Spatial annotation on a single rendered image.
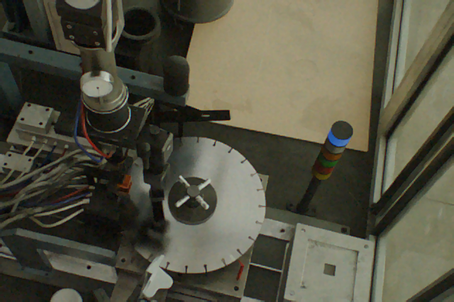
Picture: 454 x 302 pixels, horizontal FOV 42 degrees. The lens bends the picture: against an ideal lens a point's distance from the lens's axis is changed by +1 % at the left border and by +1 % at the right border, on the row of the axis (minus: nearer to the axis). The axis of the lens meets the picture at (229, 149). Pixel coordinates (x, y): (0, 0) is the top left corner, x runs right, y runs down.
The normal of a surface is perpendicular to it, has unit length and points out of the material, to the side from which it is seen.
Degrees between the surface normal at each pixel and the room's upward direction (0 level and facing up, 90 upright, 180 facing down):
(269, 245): 0
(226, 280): 0
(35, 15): 90
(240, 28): 0
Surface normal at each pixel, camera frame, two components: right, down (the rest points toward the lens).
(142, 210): 0.09, -0.47
